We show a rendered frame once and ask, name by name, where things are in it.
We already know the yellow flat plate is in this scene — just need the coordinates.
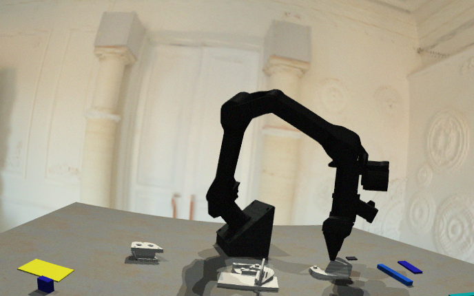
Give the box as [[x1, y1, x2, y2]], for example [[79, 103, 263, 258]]
[[18, 259, 74, 282]]

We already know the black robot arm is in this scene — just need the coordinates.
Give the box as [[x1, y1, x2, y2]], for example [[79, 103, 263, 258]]
[[206, 89, 389, 232]]

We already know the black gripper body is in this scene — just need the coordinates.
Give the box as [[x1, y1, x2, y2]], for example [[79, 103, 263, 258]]
[[322, 188, 358, 234]]

